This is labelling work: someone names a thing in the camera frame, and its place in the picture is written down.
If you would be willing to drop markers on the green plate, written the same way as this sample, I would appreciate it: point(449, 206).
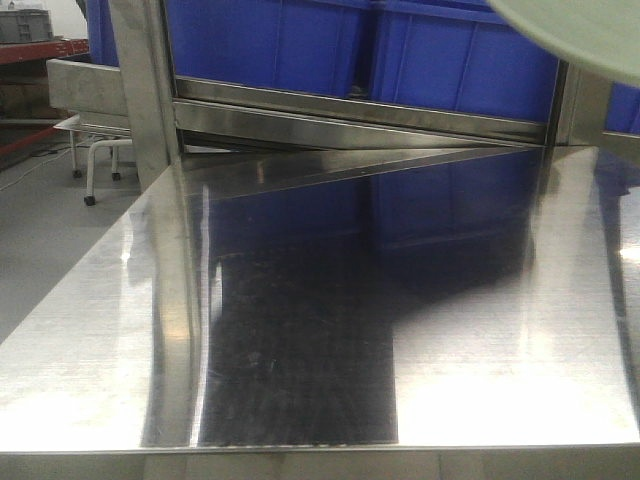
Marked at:
point(599, 36)

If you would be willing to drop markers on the blue bin far right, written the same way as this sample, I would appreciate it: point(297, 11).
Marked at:
point(623, 111)

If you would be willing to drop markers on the blue plastic bin right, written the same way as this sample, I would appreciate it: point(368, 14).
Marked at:
point(457, 57)

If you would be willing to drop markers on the white stool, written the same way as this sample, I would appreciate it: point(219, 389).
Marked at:
point(110, 138)

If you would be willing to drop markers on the red metal workbench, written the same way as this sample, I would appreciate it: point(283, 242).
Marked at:
point(26, 113)

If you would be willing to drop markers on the grey crate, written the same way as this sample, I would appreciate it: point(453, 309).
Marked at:
point(25, 26)

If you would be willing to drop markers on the stainless steel shelf rack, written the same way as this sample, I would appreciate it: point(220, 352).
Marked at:
point(163, 108)

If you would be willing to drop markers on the stainless steel side table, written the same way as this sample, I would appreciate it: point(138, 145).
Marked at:
point(93, 94)

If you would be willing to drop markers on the blue plastic bin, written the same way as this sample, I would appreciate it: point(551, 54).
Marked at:
point(457, 57)
point(306, 46)

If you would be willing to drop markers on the blue plastic bin left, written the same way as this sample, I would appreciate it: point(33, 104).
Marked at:
point(306, 46)

